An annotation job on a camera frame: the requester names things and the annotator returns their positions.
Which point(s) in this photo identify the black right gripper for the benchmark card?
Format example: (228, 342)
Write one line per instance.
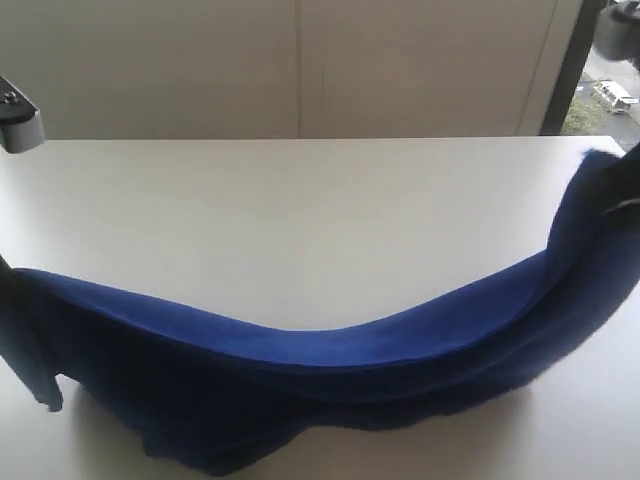
(620, 179)

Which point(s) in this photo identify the blue microfiber towel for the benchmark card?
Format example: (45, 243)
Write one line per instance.
(218, 394)

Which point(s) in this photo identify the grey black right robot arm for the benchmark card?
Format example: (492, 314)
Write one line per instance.
(616, 39)

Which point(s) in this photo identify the white van outside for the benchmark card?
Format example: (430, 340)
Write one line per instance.
(614, 97)

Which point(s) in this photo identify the dark window frame post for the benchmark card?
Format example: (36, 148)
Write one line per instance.
(571, 67)

